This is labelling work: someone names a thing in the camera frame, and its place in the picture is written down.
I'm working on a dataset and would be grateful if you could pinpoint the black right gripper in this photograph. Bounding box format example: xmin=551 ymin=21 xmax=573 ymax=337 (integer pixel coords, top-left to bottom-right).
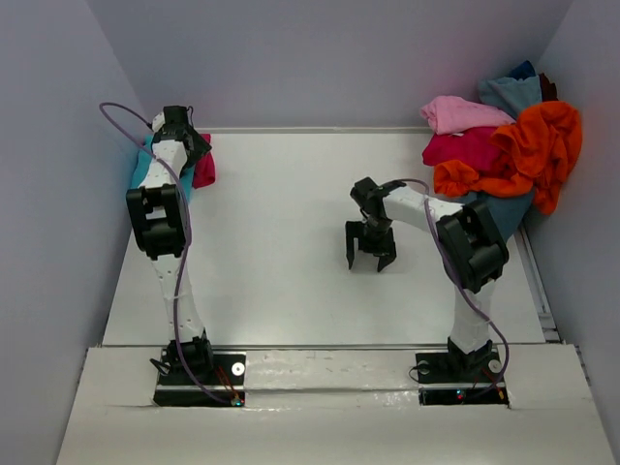
xmin=346 ymin=217 xmax=397 ymax=270

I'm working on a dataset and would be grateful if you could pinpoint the pink t-shirt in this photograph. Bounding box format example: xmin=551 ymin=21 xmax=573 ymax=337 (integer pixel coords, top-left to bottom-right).
xmin=419 ymin=96 xmax=515 ymax=135

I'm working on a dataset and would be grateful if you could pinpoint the folded magenta t-shirt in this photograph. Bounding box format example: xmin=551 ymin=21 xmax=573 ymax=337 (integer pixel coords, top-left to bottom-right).
xmin=192 ymin=152 xmax=217 ymax=189

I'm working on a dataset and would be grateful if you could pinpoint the turquoise t-shirt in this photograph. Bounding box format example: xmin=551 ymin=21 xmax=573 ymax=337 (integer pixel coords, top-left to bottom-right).
xmin=130 ymin=135 xmax=195 ymax=202

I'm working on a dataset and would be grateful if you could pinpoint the dark blue t-shirt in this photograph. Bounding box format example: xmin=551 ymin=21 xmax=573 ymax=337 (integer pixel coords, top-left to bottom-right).
xmin=508 ymin=60 xmax=537 ymax=80

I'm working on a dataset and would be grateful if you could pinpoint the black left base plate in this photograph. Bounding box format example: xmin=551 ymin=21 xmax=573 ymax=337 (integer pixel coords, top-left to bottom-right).
xmin=149 ymin=351 xmax=246 ymax=408

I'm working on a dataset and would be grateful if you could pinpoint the slate blue t-shirt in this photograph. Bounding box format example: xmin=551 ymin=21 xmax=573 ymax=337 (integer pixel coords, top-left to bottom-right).
xmin=458 ymin=190 xmax=535 ymax=242

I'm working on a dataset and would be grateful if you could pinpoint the orange t-shirt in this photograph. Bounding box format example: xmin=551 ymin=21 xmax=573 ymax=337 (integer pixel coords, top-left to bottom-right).
xmin=433 ymin=101 xmax=583 ymax=215

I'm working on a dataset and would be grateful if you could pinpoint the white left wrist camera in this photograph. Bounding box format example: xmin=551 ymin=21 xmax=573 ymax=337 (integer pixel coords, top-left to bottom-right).
xmin=151 ymin=111 xmax=166 ymax=133

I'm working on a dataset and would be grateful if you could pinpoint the grey-blue t-shirt at back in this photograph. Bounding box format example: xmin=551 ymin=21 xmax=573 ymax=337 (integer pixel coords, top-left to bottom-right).
xmin=478 ymin=76 xmax=543 ymax=120

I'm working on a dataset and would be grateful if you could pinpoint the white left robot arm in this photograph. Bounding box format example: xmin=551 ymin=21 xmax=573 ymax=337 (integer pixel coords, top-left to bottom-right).
xmin=126 ymin=106 xmax=214 ymax=385

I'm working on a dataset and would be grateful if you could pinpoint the maroon t-shirt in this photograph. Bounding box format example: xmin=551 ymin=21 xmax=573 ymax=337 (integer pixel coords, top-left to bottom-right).
xmin=539 ymin=73 xmax=558 ymax=102

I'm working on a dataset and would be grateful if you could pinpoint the magenta t-shirt in pile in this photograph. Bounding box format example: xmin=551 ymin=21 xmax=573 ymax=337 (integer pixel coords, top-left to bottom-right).
xmin=422 ymin=127 xmax=501 ymax=171

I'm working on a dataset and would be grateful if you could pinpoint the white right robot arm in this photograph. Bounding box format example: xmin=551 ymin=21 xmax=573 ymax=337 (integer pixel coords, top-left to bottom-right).
xmin=345 ymin=177 xmax=510 ymax=383

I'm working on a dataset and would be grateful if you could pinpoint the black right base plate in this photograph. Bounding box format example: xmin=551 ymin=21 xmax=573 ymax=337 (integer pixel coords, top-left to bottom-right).
xmin=409 ymin=350 xmax=510 ymax=406

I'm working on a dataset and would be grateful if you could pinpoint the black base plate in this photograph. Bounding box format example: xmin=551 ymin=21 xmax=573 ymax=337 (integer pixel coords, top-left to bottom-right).
xmin=409 ymin=350 xmax=510 ymax=406
xmin=149 ymin=351 xmax=246 ymax=408

